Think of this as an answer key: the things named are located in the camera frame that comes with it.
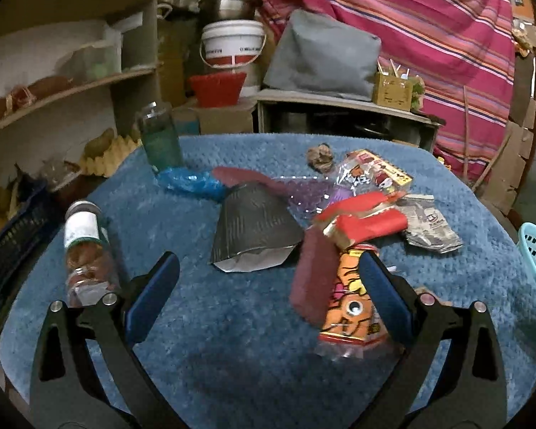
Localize red plastic basket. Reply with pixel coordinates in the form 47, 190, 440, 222
188, 73, 247, 108

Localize purple bubble wrap packet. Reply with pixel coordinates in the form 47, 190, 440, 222
272, 174, 354, 225

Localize yellow egg tray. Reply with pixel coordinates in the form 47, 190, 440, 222
78, 136, 144, 178

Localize yellow box with sticks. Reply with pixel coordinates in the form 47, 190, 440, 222
373, 60, 415, 112

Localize black paper bag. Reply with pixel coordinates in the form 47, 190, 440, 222
210, 183, 305, 274

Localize cardboard box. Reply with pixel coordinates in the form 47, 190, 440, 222
174, 97, 257, 135

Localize pink net bag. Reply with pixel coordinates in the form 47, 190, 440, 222
4, 87, 35, 109

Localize blue plastic bag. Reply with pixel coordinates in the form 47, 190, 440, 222
156, 167, 230, 200

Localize wooden side table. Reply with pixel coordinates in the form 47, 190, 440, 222
255, 88, 443, 149

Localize grey cushion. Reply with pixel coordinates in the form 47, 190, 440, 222
263, 9, 382, 102

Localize cardboard sheets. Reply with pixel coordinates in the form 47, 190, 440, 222
473, 54, 536, 215

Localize dark blue crate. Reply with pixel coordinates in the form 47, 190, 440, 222
0, 183, 66, 322

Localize plain white bucket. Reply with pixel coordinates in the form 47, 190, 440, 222
240, 60, 262, 98

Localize glass jar with green contents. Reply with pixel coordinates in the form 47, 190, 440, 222
136, 102, 185, 175

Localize sweet potato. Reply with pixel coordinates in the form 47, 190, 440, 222
24, 76, 75, 100

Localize pink striped cloth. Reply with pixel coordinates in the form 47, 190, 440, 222
245, 0, 517, 180

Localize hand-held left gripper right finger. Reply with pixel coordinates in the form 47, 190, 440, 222
357, 249, 508, 429

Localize steel bowl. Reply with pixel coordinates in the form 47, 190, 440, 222
200, 0, 255, 23

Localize blue fuzzy blanket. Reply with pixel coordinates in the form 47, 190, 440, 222
0, 133, 536, 429

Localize brown crumpled paper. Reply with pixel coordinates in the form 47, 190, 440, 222
307, 143, 336, 172

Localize plastic bottle with white label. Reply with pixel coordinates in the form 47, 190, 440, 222
64, 201, 121, 308

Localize maroon wrapper strip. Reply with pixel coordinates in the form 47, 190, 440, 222
211, 166, 278, 189

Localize yellow oil jug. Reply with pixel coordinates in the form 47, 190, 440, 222
158, 15, 194, 100

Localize red wrapper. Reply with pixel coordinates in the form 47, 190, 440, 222
315, 191, 408, 250

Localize wooden shelf unit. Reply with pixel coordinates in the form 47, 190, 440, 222
0, 0, 162, 171

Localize clear plastic container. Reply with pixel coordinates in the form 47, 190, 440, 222
65, 24, 124, 78

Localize teal plastic basket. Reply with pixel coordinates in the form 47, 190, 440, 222
517, 222, 536, 319

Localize white bucket with red band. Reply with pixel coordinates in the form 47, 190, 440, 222
199, 20, 267, 70

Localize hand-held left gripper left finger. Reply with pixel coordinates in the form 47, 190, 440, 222
29, 251, 182, 429

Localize orange snack packet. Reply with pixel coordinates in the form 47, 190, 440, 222
316, 243, 394, 361

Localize crumpled silver wrapper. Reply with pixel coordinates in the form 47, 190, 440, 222
395, 194, 464, 255

